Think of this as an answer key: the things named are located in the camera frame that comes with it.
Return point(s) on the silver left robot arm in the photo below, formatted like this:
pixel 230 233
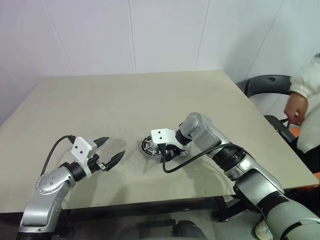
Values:
pixel 47 182

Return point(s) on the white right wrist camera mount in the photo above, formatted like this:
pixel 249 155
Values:
pixel 161 135

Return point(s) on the person's bare hand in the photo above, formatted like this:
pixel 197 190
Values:
pixel 296 110

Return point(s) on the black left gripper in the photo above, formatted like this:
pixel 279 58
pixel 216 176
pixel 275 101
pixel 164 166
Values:
pixel 93 162

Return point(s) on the black office chair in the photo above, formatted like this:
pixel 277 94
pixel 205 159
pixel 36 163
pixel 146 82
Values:
pixel 262 85

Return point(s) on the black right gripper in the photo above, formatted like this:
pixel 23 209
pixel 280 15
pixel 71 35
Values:
pixel 168 152

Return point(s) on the dark grey rounded shape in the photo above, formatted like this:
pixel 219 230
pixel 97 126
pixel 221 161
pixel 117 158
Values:
pixel 188 232

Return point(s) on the white sneaker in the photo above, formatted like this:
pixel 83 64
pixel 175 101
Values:
pixel 261 230

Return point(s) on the black table frame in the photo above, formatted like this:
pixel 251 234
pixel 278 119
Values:
pixel 150 207

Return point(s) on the white fleece sleeved forearm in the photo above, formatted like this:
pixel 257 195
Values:
pixel 307 80

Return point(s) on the person white jacket dark trousers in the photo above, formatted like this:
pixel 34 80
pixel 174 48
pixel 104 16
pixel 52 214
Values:
pixel 311 125

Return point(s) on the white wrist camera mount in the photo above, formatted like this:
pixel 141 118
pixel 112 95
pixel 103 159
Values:
pixel 161 135
pixel 81 147

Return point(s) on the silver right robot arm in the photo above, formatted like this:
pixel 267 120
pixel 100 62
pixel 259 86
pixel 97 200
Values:
pixel 207 132

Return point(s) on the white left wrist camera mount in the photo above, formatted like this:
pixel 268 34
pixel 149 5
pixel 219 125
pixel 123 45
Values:
pixel 81 147

